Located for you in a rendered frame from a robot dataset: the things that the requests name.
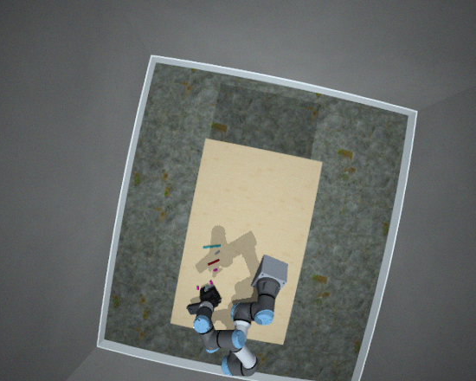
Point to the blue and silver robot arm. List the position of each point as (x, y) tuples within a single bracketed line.
[(261, 311)]

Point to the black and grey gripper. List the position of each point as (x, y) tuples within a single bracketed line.
[(209, 293)]

